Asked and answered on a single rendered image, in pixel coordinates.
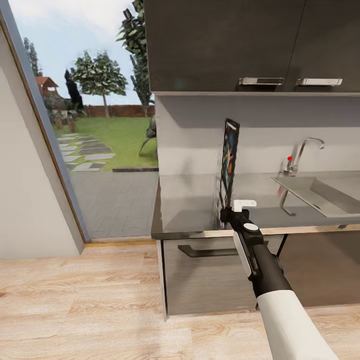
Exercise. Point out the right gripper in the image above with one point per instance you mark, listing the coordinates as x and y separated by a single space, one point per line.
228 215

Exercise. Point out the cabinet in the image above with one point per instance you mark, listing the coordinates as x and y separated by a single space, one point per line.
276 48

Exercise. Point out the fixed window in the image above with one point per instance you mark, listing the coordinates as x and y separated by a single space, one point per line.
84 67

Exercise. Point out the dishwasher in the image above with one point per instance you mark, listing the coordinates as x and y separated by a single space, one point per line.
206 275

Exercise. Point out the drop in sink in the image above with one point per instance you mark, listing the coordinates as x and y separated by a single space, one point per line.
331 195

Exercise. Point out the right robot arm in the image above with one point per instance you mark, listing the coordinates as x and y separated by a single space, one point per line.
290 332

